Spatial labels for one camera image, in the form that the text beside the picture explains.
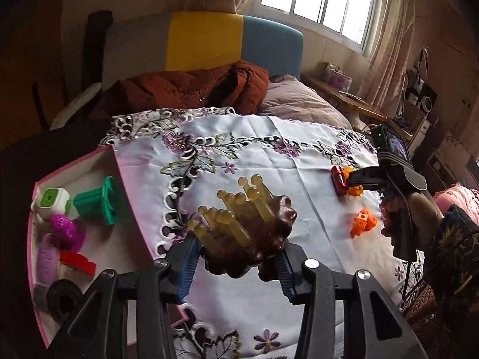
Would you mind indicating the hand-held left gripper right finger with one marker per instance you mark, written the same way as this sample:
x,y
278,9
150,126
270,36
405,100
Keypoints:
x,y
286,273

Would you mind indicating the purple holed round toy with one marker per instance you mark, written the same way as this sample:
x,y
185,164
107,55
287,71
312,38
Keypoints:
x,y
61,226

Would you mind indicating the white floral embroidered tablecloth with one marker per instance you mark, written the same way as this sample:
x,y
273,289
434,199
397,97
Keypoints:
x,y
262,149

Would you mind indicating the green plastic spool toy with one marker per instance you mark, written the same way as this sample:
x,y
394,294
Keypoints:
x,y
93,205

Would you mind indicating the white shelf rack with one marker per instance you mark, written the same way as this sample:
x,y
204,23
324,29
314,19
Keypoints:
x,y
417,97

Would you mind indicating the orange yellow plastic toy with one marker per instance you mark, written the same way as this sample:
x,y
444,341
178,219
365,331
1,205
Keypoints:
x,y
355,191

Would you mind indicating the black chair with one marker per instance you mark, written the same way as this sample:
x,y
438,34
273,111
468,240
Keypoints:
x,y
97,45

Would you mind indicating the person's right hand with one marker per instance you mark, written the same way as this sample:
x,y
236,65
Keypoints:
x,y
423,213

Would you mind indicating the orange holed cube blocks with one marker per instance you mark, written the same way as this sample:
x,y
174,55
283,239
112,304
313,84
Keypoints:
x,y
363,222

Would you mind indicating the red glossy toy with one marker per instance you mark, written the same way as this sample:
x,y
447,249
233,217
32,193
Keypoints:
x,y
338,181

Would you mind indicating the pink cloth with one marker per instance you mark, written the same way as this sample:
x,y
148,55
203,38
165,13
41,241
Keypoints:
x,y
462,196

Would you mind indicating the person's right forearm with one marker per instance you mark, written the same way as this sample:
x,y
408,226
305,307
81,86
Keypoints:
x,y
456,254

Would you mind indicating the wooden desk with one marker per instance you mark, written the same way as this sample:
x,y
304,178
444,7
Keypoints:
x,y
348,99

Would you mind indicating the brown massager with amber pins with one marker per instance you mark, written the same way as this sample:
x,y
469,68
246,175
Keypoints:
x,y
269,239

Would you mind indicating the pink cardboard box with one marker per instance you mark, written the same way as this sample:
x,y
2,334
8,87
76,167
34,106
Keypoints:
x,y
127,217

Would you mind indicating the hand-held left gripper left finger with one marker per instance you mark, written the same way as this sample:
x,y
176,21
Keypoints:
x,y
189,265

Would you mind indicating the rust brown blanket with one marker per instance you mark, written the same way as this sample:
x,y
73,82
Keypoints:
x,y
168,86

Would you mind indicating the red plastic block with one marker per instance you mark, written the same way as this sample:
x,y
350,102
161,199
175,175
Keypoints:
x,y
76,263

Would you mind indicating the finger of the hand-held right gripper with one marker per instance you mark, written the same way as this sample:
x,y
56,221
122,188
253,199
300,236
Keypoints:
x,y
370,174
374,186

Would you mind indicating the purple printed box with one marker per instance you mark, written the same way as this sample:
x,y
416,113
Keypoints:
x,y
338,76

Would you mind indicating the beige pillow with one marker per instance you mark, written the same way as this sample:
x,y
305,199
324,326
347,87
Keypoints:
x,y
299,101

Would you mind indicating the white cabinet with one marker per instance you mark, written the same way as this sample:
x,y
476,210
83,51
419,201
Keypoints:
x,y
449,157

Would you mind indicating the yellow and blue headboard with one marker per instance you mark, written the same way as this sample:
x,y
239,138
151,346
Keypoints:
x,y
202,41

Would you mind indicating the brown wicker basket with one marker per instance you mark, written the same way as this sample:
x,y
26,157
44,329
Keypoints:
x,y
419,299

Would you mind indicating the white toy with green face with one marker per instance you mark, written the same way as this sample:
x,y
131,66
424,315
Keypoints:
x,y
50,200

